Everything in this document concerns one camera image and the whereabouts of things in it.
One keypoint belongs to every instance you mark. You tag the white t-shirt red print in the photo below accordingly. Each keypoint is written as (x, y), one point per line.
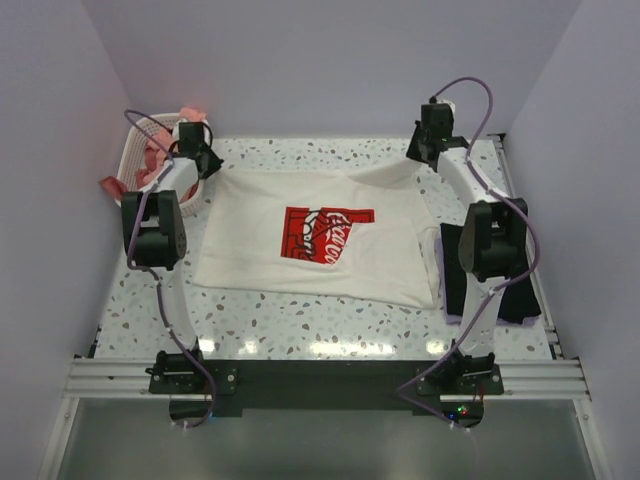
(365, 233)

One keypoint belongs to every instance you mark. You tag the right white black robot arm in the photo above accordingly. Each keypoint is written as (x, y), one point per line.
(491, 245)

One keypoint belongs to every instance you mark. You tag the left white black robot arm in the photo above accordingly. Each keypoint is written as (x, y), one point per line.
(155, 242)

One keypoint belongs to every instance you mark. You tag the pink crumpled t-shirt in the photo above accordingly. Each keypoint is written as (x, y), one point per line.
(144, 153)

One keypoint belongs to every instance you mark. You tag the white plastic laundry basket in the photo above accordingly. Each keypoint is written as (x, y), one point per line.
(189, 203)

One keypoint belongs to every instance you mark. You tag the folded lavender t-shirt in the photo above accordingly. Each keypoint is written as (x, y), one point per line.
(519, 305)

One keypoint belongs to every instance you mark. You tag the folded black t-shirt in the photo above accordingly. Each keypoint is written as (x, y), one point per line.
(450, 235)

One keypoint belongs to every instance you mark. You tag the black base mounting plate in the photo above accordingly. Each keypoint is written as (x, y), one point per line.
(229, 388)

